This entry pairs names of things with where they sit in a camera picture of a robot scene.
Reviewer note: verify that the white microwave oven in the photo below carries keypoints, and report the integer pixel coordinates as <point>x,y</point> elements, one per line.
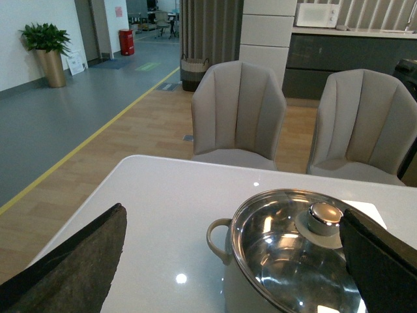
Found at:
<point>317,15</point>

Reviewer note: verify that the white drawer cabinet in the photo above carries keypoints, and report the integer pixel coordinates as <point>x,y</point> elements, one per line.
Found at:
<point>266,34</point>

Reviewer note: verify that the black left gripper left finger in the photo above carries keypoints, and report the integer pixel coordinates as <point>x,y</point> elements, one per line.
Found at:
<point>75,276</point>

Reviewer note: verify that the green potted plant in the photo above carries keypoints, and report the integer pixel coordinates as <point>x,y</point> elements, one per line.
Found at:
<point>50,43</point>

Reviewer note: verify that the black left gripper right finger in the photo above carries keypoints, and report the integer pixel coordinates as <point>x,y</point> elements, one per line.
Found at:
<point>382,266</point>

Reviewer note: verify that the white sign board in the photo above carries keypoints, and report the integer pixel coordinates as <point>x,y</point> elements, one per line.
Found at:
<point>75,62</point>

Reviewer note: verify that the glass pot lid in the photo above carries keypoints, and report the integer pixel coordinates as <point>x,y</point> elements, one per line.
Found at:
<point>284,211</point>

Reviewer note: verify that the woven laundry basket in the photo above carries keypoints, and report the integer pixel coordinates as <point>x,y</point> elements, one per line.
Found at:
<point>192,72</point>

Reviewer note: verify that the dark kitchen counter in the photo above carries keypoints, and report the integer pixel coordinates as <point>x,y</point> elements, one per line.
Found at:
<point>312,58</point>

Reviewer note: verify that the black washing machine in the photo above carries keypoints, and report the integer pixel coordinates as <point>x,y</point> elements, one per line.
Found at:
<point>405,71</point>

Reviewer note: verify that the white electric cooking pot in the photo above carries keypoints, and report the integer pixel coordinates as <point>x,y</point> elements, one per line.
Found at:
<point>281,272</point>

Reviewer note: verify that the right beige upholstered chair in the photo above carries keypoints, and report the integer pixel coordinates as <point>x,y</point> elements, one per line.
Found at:
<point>365,127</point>

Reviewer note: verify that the left beige upholstered chair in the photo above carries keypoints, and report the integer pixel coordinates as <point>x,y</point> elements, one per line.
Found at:
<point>237,114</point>

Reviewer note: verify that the beige upholstered chair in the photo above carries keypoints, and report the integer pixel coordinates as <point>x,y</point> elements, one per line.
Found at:
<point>365,127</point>
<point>237,114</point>

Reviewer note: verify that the red bin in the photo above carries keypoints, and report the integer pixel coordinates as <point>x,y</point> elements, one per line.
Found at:
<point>126,40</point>

